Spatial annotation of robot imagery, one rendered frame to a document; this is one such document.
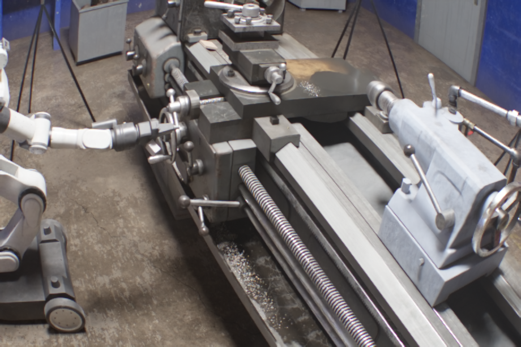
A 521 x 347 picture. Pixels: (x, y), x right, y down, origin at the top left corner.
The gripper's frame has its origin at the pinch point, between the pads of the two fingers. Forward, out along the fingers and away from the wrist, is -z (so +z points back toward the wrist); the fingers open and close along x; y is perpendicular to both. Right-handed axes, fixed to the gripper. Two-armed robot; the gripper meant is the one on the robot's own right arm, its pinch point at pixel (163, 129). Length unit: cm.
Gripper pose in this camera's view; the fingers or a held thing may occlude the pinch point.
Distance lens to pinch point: 187.8
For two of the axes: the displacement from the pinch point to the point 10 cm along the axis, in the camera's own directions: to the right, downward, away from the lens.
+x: 3.0, -3.1, -9.0
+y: -2.5, -9.4, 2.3
